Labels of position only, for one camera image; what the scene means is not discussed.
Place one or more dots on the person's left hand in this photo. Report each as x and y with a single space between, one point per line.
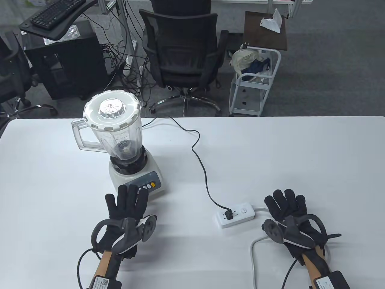
126 204

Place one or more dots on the person's right hand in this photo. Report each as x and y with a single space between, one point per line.
285 207

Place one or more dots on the white blender with clear jar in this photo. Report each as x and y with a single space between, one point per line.
120 126

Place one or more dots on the person's right forearm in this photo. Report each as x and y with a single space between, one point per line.
309 266

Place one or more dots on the person's left forearm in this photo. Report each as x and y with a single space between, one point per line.
103 265

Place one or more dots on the white power strip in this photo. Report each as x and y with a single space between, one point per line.
240 212

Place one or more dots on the black sensor box with label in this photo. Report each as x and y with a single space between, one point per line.
105 283
331 281

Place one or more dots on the white utility cart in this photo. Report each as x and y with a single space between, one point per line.
245 99

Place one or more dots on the blue cloth item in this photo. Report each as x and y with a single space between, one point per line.
255 67

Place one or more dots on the black cabinet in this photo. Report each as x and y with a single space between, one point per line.
72 69

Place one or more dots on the beige cloth bag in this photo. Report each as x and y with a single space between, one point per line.
243 58

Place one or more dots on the black mesh office chair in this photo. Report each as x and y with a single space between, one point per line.
180 45

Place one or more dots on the dark brown wooden board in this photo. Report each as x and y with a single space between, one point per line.
264 39

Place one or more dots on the black office chair chrome base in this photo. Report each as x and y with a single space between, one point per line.
12 69

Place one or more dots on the clear plastic bag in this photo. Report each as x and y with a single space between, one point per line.
70 31

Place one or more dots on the black keyboard tray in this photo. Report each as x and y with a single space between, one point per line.
64 31

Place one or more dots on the white tissue pack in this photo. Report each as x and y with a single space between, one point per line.
272 22

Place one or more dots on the black keyboard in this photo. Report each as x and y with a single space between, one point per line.
54 12

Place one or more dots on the white metal frame post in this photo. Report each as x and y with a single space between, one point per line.
127 30

